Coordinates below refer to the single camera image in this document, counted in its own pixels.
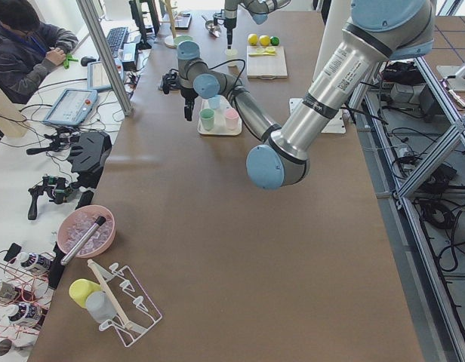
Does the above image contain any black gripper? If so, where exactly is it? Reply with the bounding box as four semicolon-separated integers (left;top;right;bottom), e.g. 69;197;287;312
223;17;236;50
180;87;197;121

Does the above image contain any green cup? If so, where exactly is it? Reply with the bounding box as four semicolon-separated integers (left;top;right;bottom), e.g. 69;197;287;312
199;108;215;131

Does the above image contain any cream yellow cup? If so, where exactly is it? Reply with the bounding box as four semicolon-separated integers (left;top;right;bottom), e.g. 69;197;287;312
224;48;238;68

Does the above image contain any blue cup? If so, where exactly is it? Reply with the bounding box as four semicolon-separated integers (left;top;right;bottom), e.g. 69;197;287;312
208;95;221;109

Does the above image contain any pink cup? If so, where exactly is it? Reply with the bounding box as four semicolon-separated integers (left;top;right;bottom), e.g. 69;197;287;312
223;108;239;130

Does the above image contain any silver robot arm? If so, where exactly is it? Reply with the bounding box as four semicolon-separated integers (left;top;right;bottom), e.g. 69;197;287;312
177;1;436;189
220;0;290;49

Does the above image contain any cream rabbit tray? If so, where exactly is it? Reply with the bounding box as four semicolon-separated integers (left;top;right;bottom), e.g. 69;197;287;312
198;96;242;137

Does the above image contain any metal scoop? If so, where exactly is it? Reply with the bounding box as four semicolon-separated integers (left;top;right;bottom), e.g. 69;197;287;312
202;14;221;38

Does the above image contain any yellow lemon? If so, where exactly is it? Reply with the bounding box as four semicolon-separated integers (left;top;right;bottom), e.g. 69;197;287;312
258;35;271;47
248;33;258;46

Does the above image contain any green lime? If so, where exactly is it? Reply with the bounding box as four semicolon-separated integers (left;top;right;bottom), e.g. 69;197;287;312
270;36;280;46

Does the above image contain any green bowl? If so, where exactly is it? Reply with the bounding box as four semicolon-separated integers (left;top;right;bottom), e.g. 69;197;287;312
174;35;193;48

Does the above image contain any yellow plastic knife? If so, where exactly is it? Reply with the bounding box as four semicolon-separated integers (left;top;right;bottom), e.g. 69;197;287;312
248;52;277;57

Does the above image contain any wooden cutting board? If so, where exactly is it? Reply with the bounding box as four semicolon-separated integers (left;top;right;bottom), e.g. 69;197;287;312
246;45;288;79

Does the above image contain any wooden cup stand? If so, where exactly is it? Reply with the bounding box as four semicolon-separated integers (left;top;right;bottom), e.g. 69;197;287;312
161;0;177;48

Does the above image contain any black monitor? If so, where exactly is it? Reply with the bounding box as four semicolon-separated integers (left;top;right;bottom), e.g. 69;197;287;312
128;0;160;50

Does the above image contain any blue teach pendant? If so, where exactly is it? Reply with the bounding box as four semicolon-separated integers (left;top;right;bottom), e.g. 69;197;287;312
42;88;98;127
87;59;125;92

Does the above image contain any black keyboard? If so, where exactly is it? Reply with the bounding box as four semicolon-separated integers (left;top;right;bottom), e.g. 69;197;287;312
106;26;128;58

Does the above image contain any black plastic housing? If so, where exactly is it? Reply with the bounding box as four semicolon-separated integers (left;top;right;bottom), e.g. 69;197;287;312
67;131;112;189

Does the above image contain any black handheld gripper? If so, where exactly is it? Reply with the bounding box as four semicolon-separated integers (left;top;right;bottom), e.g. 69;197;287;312
26;127;80;155
27;175;79;220

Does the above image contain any metal pestle in bowl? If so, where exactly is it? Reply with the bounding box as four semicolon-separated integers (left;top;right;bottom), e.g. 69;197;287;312
60;216;106;266

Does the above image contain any pink bowl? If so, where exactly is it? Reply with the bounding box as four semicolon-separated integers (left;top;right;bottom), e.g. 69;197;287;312
57;205;116;258

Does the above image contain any seated person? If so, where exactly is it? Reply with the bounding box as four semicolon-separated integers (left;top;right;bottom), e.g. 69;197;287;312
0;0;79;104

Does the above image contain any yellow cup on rack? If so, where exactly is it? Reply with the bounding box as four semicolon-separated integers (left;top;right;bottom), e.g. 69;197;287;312
69;278;102;308

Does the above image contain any grey cup on rack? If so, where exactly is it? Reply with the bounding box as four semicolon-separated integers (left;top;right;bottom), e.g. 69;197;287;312
85;291;117;324

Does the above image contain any wooden stick on rack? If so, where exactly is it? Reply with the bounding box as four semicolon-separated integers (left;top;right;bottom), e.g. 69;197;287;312
87;259;133;330

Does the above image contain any black gripper camera mount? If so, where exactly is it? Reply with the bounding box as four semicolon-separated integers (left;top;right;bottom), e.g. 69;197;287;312
213;12;223;26

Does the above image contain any aluminium frame post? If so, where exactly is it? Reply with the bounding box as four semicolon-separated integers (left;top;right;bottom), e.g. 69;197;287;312
75;0;133;116

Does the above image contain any white wire rack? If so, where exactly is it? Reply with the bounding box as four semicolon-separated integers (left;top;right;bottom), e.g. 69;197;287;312
99;262;163;348

